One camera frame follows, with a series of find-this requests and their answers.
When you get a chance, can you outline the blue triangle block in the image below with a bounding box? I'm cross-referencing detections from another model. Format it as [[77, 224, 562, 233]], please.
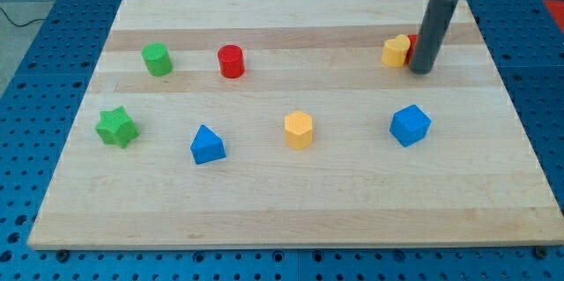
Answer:
[[190, 125, 226, 165]]

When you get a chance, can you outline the wooden board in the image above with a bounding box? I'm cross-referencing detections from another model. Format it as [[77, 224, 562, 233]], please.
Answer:
[[28, 0, 563, 250]]

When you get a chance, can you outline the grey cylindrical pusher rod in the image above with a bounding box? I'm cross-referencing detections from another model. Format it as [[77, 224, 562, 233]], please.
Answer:
[[409, 0, 458, 74]]

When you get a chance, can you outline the yellow hexagon block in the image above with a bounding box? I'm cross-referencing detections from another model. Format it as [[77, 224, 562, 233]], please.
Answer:
[[284, 111, 313, 150]]

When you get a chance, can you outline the blue cube block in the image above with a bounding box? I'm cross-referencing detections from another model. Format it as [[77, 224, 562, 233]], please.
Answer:
[[390, 105, 432, 147]]

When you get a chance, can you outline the yellow heart block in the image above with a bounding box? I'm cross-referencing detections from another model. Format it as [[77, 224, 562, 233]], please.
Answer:
[[381, 34, 411, 67]]

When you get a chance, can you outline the green cylinder block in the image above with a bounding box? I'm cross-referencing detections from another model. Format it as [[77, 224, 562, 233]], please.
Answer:
[[141, 42, 173, 77]]

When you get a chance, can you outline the red star block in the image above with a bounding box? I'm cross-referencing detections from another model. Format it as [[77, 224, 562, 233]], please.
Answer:
[[405, 34, 418, 65]]

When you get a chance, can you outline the red cylinder block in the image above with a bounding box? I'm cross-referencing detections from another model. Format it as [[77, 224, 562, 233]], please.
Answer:
[[218, 45, 245, 78]]

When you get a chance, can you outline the black cable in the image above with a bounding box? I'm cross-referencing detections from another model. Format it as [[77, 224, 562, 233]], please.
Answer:
[[0, 6, 48, 28]]

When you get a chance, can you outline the green star block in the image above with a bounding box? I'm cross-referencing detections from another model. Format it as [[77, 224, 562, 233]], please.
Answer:
[[95, 107, 139, 149]]

